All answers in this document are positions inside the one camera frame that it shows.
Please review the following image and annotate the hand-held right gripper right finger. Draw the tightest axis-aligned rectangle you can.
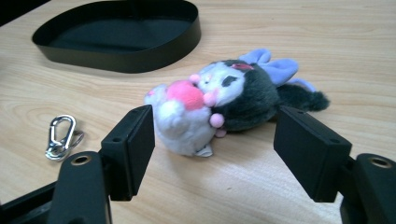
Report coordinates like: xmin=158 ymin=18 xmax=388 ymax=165
xmin=273 ymin=105 xmax=353 ymax=203

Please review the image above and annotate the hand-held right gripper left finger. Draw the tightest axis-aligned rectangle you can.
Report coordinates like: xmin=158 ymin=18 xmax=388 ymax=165
xmin=101 ymin=105 xmax=156 ymax=202

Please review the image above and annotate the silver carabiner clip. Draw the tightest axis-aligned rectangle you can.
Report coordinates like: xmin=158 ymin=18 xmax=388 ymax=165
xmin=45 ymin=114 xmax=85 ymax=162

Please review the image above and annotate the black hook stand with tray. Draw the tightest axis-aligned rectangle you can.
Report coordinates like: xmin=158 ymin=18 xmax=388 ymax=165
xmin=31 ymin=0 xmax=203 ymax=75

